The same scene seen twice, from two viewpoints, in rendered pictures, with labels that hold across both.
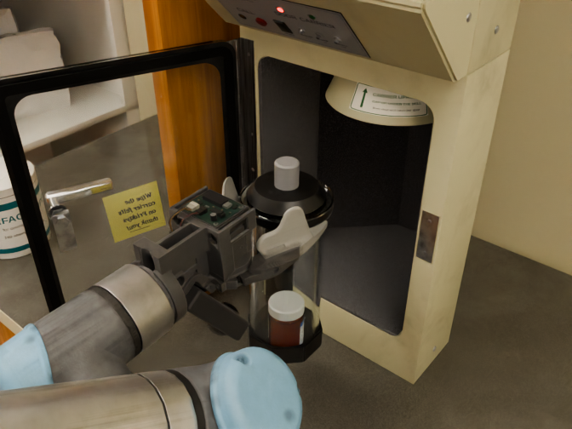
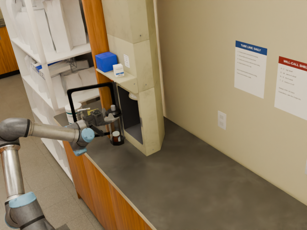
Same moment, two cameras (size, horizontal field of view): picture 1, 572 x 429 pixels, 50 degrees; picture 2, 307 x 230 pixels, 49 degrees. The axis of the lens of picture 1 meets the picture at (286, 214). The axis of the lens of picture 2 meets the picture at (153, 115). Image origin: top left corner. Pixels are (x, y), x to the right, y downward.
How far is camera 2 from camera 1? 1.54 m
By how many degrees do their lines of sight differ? 17
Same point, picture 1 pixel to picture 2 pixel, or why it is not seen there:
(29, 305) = not seen: hidden behind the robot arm
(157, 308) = (83, 126)
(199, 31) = (107, 79)
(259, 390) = (87, 132)
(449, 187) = (142, 112)
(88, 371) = not seen: hidden behind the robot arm
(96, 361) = not seen: hidden behind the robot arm
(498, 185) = (188, 116)
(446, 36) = (128, 87)
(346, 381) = (133, 154)
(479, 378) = (161, 156)
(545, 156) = (194, 108)
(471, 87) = (141, 94)
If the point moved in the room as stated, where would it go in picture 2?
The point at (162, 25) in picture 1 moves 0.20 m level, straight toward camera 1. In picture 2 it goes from (98, 79) to (91, 92)
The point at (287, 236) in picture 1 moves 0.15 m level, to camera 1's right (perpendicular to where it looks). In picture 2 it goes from (109, 118) to (132, 119)
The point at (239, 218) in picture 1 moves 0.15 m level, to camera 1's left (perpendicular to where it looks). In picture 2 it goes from (99, 113) to (76, 112)
